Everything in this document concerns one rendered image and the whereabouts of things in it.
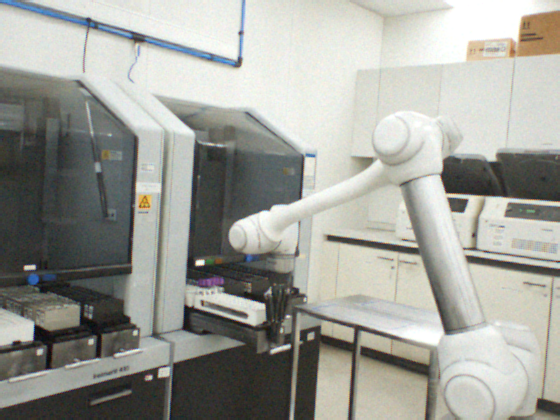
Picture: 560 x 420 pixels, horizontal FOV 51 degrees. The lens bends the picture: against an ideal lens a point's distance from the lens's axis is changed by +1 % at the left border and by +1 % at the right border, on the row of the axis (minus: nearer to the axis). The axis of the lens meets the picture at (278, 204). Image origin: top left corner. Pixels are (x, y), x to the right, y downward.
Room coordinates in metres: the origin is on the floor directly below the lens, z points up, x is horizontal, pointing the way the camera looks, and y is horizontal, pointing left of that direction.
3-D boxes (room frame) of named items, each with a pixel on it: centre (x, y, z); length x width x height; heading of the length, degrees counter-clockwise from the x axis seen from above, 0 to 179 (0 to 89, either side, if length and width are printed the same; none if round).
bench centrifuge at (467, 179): (4.25, -1.25, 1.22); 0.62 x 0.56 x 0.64; 138
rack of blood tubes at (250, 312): (2.02, 0.13, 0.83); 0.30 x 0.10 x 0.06; 50
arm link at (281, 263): (1.89, -0.02, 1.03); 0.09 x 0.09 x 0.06
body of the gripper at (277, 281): (1.89, -0.02, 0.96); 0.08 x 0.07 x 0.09; 140
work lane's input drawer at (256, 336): (2.11, 0.24, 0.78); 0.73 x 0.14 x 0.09; 50
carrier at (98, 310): (1.81, 0.51, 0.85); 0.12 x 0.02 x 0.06; 140
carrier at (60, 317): (1.70, 0.61, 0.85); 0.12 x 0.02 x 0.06; 141
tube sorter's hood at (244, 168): (2.45, 0.29, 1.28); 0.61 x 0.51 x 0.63; 140
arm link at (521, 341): (1.51, -0.61, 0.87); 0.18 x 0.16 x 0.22; 145
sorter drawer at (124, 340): (1.97, 0.69, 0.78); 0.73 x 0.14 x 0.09; 50
